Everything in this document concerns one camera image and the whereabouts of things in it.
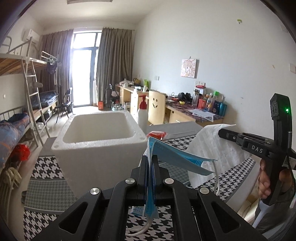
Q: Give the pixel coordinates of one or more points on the wooden desk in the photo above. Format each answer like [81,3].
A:
[171,111]

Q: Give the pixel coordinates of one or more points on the white paper tissue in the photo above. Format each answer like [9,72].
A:
[208,144]

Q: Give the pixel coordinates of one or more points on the blue face mask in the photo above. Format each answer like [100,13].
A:
[172,155]

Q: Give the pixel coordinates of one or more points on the grey green sleeve forearm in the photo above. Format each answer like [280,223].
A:
[280,212]

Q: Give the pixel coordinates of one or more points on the white styrofoam box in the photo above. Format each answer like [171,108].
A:
[98,149]

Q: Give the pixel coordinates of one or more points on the black folding chair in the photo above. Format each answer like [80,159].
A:
[65,104]

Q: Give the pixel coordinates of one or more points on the left brown curtain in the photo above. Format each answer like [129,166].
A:
[56,48]

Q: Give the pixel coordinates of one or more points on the person's right hand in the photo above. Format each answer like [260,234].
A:
[264,183]

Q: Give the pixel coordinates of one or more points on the houndstooth table cloth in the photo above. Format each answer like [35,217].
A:
[193,214]

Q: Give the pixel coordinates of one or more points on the teal cylinder bottle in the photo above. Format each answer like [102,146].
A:
[222,109]

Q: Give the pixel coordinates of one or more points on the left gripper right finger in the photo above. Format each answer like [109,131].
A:
[161,192]

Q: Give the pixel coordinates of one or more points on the red snack packet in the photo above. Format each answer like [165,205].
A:
[157,134]

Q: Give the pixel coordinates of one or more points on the brown curtain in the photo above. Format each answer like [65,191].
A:
[56,48]
[115,59]

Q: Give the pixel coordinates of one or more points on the white air conditioner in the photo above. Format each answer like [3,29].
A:
[31,34]

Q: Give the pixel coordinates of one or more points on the wooden smiley face chair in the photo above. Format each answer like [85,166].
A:
[157,107]

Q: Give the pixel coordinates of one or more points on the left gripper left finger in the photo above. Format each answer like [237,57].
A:
[138,191]

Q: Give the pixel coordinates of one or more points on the printed paper sheets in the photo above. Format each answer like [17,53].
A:
[202,114]

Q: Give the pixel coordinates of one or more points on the anime wall picture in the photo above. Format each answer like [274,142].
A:
[188,68]

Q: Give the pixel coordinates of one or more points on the ceiling light fixture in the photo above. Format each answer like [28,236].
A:
[88,1]

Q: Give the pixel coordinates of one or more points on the red plastic bag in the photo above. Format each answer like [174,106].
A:
[20,153]

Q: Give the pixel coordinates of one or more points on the blue orange quilt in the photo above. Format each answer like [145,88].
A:
[12,131]

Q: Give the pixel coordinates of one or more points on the right brown curtain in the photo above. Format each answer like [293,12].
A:
[115,59]

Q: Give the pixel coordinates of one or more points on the white pump bottle red cap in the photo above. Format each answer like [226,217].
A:
[142,114]

